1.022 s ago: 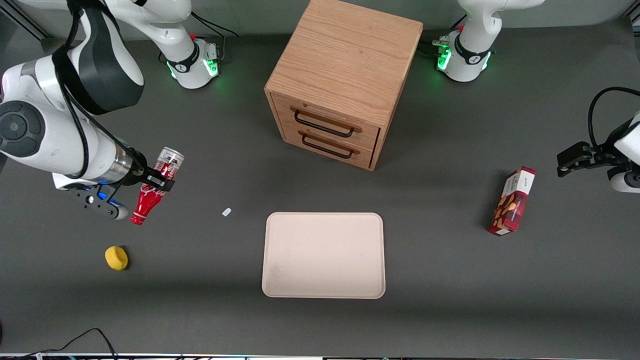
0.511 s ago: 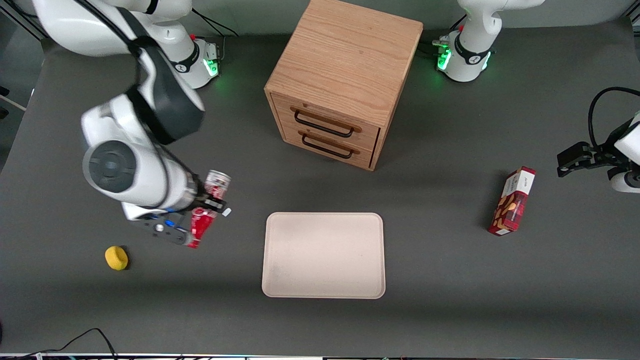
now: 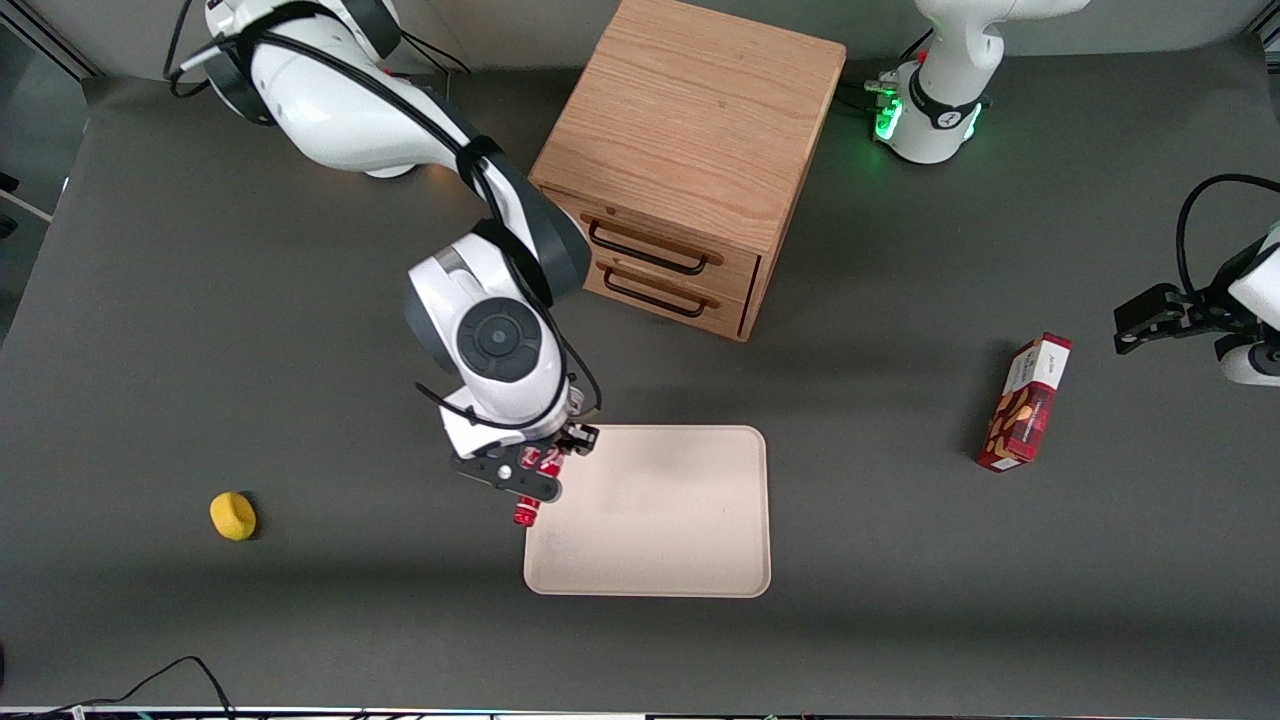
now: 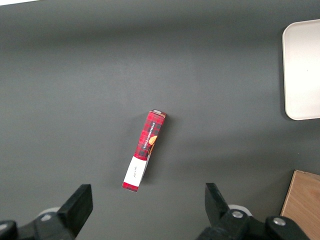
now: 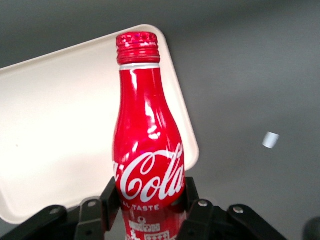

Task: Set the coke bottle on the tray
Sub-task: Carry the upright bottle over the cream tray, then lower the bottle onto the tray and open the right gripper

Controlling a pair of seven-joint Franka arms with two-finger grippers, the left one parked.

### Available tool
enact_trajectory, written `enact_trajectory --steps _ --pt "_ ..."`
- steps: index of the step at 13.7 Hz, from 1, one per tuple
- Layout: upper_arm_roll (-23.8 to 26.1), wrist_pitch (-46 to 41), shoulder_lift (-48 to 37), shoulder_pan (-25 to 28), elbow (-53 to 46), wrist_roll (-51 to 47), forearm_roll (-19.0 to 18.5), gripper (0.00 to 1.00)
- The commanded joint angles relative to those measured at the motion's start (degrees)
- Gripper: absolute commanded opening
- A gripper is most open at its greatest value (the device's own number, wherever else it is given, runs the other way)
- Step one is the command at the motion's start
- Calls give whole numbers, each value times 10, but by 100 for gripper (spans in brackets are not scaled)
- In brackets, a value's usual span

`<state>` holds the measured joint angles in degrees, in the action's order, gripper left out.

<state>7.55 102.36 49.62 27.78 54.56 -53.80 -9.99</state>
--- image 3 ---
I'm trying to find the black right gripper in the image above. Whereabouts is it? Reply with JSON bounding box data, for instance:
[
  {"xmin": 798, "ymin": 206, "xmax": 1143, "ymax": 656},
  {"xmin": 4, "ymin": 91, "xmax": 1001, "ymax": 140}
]
[{"xmin": 538, "ymin": 416, "xmax": 602, "ymax": 458}]

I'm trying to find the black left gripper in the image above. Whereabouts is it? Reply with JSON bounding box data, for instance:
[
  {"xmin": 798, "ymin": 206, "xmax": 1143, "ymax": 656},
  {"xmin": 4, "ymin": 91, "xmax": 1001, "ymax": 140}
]
[{"xmin": 1113, "ymin": 282, "xmax": 1253, "ymax": 357}]

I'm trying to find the red coke bottle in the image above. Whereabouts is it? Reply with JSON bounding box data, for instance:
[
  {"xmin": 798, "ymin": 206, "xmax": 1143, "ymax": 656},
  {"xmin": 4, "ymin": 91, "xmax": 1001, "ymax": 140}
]
[{"xmin": 512, "ymin": 446, "xmax": 569, "ymax": 529}]

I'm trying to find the beige rectangular tray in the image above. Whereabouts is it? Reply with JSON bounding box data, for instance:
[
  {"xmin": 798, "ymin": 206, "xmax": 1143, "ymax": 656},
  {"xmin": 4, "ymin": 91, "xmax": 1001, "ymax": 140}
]
[{"xmin": 523, "ymin": 424, "xmax": 773, "ymax": 599}]

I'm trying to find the red cookie box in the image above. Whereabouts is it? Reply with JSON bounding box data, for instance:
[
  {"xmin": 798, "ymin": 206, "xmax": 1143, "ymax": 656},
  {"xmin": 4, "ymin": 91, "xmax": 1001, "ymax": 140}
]
[{"xmin": 976, "ymin": 332, "xmax": 1074, "ymax": 474}]

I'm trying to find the wooden drawer front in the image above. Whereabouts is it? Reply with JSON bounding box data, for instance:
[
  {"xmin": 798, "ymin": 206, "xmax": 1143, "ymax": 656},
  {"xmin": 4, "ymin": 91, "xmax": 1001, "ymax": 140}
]
[
  {"xmin": 555, "ymin": 188, "xmax": 763, "ymax": 301},
  {"xmin": 582, "ymin": 243, "xmax": 753, "ymax": 339}
]

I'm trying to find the wooden drawer cabinet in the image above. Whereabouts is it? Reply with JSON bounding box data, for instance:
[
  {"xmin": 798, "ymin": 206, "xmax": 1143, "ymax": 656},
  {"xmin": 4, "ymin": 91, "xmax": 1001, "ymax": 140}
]
[{"xmin": 528, "ymin": 0, "xmax": 849, "ymax": 344}]

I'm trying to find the yellow round sponge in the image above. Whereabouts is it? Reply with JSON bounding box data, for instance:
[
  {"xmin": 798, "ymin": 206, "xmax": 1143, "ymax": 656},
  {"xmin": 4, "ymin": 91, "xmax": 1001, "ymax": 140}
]
[{"xmin": 209, "ymin": 491, "xmax": 258, "ymax": 543}]

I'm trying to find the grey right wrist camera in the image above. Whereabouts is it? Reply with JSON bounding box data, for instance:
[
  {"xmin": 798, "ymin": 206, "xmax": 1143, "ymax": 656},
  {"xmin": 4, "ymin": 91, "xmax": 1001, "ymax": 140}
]
[{"xmin": 456, "ymin": 451, "xmax": 565, "ymax": 504}]

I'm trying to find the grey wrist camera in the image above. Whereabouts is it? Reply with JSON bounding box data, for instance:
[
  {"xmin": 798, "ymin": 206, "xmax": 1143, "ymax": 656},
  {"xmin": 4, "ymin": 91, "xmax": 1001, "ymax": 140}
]
[
  {"xmin": 1215, "ymin": 334, "xmax": 1280, "ymax": 388},
  {"xmin": 456, "ymin": 451, "xmax": 565, "ymax": 504}
]

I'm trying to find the black left wrist camera cable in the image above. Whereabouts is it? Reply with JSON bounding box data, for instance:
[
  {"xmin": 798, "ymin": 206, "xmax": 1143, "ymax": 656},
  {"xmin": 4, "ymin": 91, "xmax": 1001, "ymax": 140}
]
[{"xmin": 1176, "ymin": 173, "xmax": 1280, "ymax": 299}]

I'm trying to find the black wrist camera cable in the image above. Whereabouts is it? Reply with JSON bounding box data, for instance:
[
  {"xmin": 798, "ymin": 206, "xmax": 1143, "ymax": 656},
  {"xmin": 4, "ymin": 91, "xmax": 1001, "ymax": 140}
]
[
  {"xmin": 1176, "ymin": 173, "xmax": 1280, "ymax": 299},
  {"xmin": 163, "ymin": 0, "xmax": 604, "ymax": 433}
]

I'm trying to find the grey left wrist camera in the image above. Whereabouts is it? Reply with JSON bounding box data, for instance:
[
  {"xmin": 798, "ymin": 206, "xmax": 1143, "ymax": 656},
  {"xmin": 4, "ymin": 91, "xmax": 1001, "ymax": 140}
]
[{"xmin": 1215, "ymin": 334, "xmax": 1280, "ymax": 388}]

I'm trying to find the black metal drawer handle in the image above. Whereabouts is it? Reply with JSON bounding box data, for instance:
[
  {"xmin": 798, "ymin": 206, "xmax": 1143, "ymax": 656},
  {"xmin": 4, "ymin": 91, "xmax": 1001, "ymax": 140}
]
[
  {"xmin": 587, "ymin": 219, "xmax": 710, "ymax": 277},
  {"xmin": 602, "ymin": 267, "xmax": 708, "ymax": 320}
]

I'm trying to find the black left arm base cable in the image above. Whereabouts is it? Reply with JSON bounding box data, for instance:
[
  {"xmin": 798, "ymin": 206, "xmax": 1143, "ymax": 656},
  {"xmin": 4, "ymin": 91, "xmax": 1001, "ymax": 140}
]
[{"xmin": 838, "ymin": 28, "xmax": 937, "ymax": 113}]

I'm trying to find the black arm base cable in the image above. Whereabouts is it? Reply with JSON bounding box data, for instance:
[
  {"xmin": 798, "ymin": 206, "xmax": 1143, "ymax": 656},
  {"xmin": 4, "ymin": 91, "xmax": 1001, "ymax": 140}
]
[
  {"xmin": 385, "ymin": 28, "xmax": 473, "ymax": 79},
  {"xmin": 838, "ymin": 28, "xmax": 937, "ymax": 113}
]

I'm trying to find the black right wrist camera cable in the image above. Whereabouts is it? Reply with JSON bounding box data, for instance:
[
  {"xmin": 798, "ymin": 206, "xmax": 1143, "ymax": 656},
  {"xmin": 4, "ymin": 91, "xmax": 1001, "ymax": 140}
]
[{"xmin": 163, "ymin": 0, "xmax": 604, "ymax": 433}]

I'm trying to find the black right arm base cable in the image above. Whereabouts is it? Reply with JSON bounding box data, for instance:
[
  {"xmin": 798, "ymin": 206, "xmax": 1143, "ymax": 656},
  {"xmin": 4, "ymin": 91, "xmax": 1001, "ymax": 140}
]
[{"xmin": 385, "ymin": 28, "xmax": 473, "ymax": 79}]

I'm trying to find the thin black table-edge cable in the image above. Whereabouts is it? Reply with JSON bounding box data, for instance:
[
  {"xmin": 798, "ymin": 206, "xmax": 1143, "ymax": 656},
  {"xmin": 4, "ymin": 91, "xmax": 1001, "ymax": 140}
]
[{"xmin": 0, "ymin": 655, "xmax": 237, "ymax": 720}]

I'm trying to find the black metal frame rail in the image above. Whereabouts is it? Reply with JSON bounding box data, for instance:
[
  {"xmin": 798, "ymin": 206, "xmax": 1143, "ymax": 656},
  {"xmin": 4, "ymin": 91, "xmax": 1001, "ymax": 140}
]
[{"xmin": 0, "ymin": 0, "xmax": 103, "ymax": 81}]

